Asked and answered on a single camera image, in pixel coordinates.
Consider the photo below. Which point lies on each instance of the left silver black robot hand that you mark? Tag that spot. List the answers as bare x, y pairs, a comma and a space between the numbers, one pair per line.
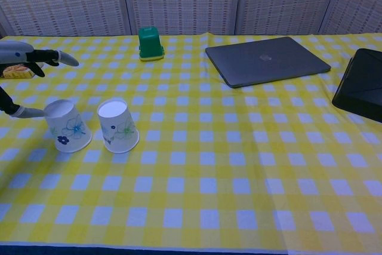
18, 53

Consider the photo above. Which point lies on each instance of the yellow checkered tablecloth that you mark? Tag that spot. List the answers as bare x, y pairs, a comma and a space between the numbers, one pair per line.
209, 162

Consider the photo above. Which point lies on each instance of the yellow curry roux box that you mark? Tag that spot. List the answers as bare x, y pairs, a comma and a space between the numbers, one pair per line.
16, 73

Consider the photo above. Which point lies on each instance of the woven folding screen panel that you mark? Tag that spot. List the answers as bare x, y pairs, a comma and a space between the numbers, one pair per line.
283, 1
358, 1
65, 1
182, 1

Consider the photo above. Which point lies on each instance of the green plastic container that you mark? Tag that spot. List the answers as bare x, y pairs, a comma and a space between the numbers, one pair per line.
150, 44

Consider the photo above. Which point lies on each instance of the grey closed laptop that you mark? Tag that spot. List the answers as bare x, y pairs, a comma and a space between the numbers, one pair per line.
265, 61

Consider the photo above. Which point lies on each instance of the black laptop sleeve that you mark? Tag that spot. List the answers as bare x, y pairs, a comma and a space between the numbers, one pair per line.
362, 87

